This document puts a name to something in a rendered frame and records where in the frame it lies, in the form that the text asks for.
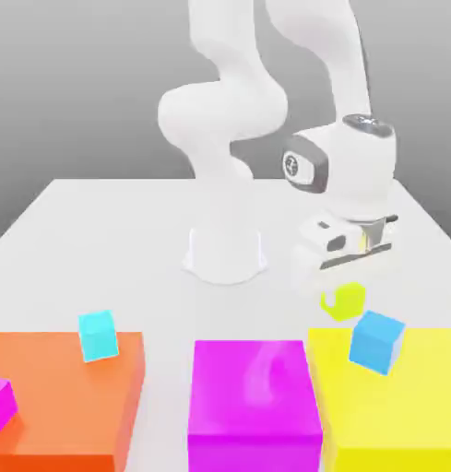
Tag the small yellow-green cube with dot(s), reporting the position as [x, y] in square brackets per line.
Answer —
[348, 300]

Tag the small blue cube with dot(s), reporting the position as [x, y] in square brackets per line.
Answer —
[372, 343]

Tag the small cyan cube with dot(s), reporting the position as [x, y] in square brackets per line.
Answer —
[98, 337]

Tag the large orange box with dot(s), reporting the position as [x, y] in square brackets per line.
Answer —
[70, 402]

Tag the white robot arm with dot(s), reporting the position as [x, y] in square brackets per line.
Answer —
[225, 110]

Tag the large yellow box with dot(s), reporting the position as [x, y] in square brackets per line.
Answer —
[398, 413]

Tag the large magenta box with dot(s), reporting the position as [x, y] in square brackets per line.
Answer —
[252, 405]

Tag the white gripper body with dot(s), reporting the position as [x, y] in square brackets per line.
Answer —
[343, 271]

